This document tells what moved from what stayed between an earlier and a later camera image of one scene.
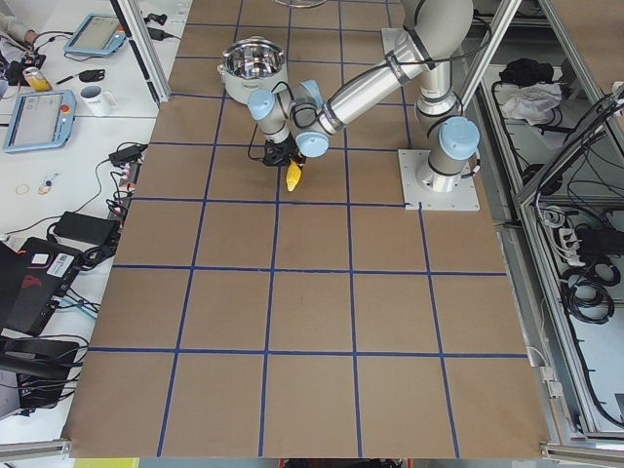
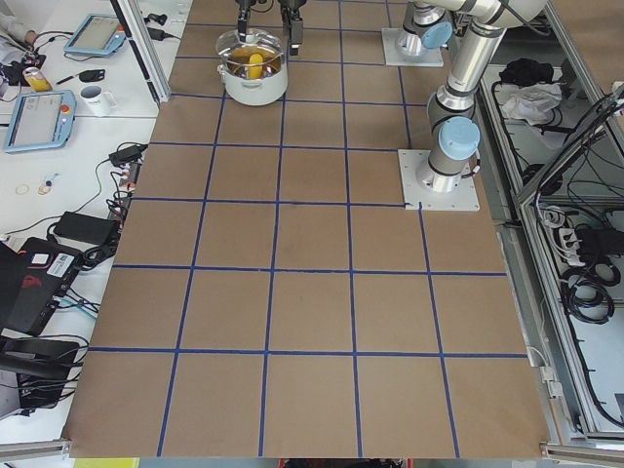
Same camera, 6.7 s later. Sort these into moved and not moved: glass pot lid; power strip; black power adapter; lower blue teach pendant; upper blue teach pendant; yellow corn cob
Moved: glass pot lid; yellow corn cob
Not moved: power strip; black power adapter; upper blue teach pendant; lower blue teach pendant
